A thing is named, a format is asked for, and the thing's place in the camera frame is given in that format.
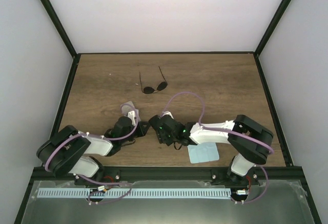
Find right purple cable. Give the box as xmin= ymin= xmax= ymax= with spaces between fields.
xmin=162 ymin=92 xmax=275 ymax=204

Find black aluminium frame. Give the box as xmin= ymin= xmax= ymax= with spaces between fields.
xmin=14 ymin=0 xmax=322 ymax=224

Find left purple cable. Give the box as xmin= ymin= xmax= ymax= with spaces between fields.
xmin=45 ymin=103 xmax=140 ymax=206

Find round black sunglasses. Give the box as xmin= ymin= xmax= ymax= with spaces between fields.
xmin=139 ymin=66 xmax=168 ymax=95

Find black geometric glasses case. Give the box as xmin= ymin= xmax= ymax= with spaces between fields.
xmin=149 ymin=115 xmax=162 ymax=132

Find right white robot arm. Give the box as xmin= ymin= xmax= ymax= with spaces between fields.
xmin=150 ymin=112 xmax=274 ymax=185

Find grey glasses case green lining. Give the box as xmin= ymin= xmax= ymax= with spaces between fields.
xmin=120 ymin=101 xmax=139 ymax=117

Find purple cable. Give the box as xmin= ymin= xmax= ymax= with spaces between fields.
xmin=162 ymin=92 xmax=275 ymax=204
xmin=45 ymin=103 xmax=140 ymax=206

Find white slotted cable duct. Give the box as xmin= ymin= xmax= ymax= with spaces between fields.
xmin=37 ymin=188 xmax=231 ymax=199

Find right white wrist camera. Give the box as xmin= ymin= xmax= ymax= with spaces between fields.
xmin=162 ymin=111 xmax=173 ymax=118

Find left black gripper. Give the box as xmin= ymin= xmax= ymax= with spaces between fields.
xmin=121 ymin=121 xmax=151 ymax=144

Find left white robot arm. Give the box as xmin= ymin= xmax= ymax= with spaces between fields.
xmin=36 ymin=116 xmax=150 ymax=185

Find grey metal front plate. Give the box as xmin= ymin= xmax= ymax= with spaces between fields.
xmin=22 ymin=180 xmax=314 ymax=223

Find lower light blue cloth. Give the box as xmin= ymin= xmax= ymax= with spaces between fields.
xmin=188 ymin=142 xmax=219 ymax=164

